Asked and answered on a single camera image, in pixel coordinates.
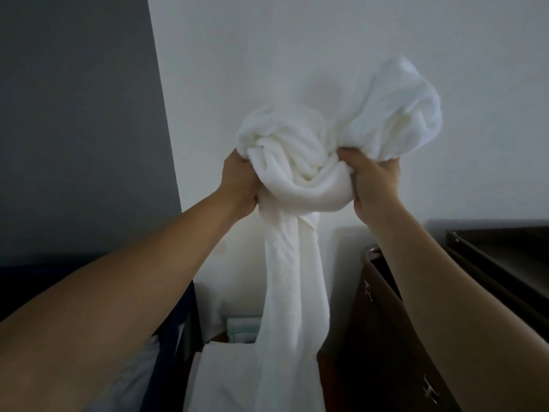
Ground navy laundry hamper white frame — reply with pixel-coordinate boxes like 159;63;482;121
0;252;203;412

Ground white pillowcase black piping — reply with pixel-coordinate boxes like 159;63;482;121
83;334;163;412

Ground brown housekeeping cart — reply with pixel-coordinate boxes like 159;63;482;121
317;225;549;412

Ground grey door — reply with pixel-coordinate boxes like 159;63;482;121
0;0;183;267

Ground person's right hand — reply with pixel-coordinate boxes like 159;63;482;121
336;146;405;227

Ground teal white boxes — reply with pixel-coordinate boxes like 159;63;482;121
225;315;262;344

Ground person's left hand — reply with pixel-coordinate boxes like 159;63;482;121
217;148;263;220

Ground white towel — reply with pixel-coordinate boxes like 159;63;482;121
234;55;443;412
184;342;263;412

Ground person's right forearm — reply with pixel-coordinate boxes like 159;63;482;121
364;203;549;412

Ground person's left forearm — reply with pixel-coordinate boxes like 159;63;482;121
0;195;241;412

